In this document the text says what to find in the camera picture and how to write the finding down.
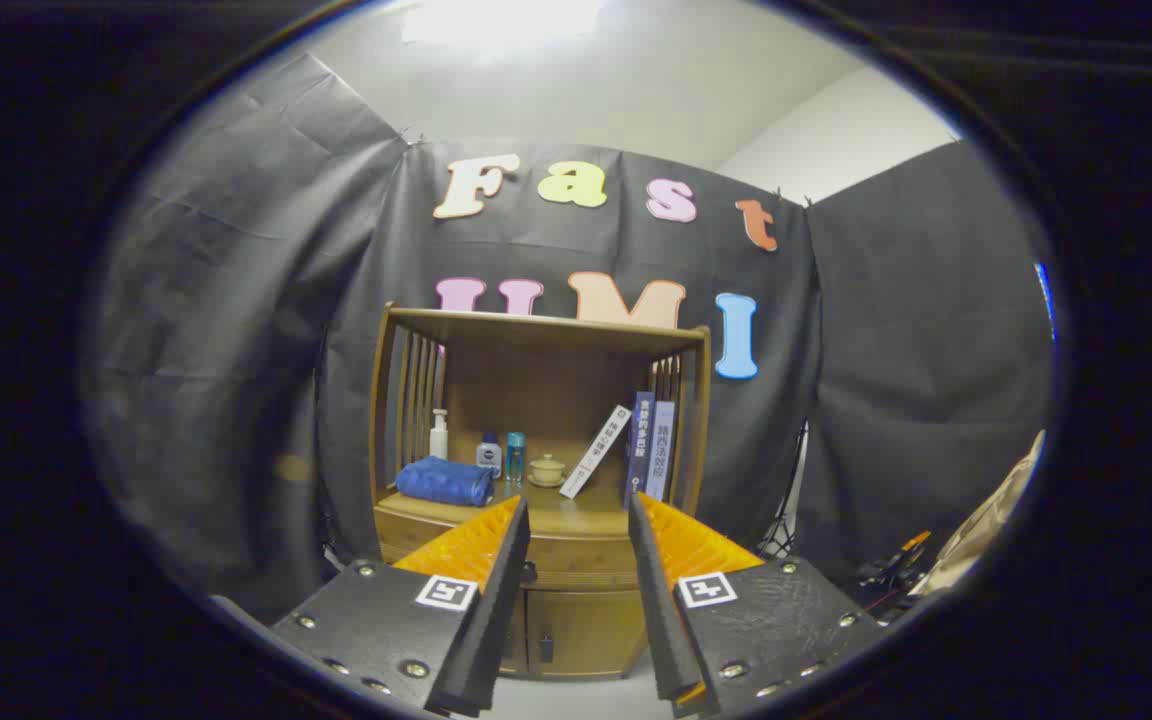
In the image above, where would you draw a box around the dark blue book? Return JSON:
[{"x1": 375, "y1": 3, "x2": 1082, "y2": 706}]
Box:
[{"x1": 624, "y1": 391, "x2": 655, "y2": 506}]

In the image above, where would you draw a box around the wooden cabinet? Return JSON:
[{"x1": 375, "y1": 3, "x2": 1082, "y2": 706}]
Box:
[{"x1": 368, "y1": 303, "x2": 712, "y2": 683}]

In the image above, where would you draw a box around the wooden countertop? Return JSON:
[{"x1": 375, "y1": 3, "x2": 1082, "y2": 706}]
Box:
[{"x1": 378, "y1": 478, "x2": 642, "y2": 539}]

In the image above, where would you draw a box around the wooden drawer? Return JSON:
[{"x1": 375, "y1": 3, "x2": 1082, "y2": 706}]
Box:
[{"x1": 376, "y1": 510, "x2": 643, "y2": 593}]

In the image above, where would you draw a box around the black light stand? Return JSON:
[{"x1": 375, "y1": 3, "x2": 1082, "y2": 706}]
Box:
[{"x1": 758, "y1": 420, "x2": 809, "y2": 561}]

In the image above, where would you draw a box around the white book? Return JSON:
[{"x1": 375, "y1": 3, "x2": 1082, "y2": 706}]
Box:
[{"x1": 559, "y1": 404, "x2": 634, "y2": 500}]

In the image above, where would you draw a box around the orange and black device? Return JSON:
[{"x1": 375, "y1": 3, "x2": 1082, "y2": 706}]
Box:
[{"x1": 856, "y1": 530, "x2": 934, "y2": 601}]

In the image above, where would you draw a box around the rolled blue towel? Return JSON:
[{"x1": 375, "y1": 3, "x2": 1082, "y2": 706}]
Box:
[{"x1": 396, "y1": 456, "x2": 495, "y2": 508}]

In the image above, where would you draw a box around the black backdrop cloth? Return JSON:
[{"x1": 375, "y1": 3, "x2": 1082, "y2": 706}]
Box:
[{"x1": 86, "y1": 50, "x2": 1055, "y2": 626}]

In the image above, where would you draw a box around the light purple book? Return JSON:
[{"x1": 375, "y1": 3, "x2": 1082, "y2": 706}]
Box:
[{"x1": 644, "y1": 400, "x2": 677, "y2": 503}]

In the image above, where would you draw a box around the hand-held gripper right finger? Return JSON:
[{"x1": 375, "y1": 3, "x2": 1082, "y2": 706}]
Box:
[{"x1": 628, "y1": 492, "x2": 885, "y2": 719}]

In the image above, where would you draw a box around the beige cloth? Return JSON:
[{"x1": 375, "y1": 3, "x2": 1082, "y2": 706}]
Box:
[{"x1": 921, "y1": 430, "x2": 1047, "y2": 596}]

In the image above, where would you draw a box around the wooden cabinet door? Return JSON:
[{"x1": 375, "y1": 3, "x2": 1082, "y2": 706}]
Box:
[
  {"x1": 499, "y1": 590, "x2": 529, "y2": 676},
  {"x1": 526, "y1": 588, "x2": 649, "y2": 681}
]

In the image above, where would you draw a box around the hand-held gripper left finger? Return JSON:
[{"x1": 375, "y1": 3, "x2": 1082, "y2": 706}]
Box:
[{"x1": 269, "y1": 495, "x2": 532, "y2": 719}]

